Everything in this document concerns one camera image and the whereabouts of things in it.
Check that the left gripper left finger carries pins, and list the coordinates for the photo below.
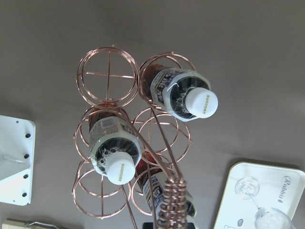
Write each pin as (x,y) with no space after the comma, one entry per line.
(148,225)

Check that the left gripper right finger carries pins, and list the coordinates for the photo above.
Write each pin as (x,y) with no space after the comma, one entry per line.
(190,226)

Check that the copper wire bottle basket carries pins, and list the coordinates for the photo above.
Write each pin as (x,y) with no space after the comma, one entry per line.
(110,74)

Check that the tea bottle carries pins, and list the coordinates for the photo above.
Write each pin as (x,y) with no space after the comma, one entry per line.
(158,179)
(185,94)
(114,148)

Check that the clear wine glass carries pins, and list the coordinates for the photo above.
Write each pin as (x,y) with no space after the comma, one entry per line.
(266,216)

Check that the cream rabbit serving tray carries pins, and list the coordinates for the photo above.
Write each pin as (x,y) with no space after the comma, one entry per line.
(280,187)

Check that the bamboo cutting board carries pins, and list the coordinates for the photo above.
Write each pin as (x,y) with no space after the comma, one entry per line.
(35,224)

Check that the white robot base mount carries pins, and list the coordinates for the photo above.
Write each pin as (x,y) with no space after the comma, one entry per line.
(17,145)

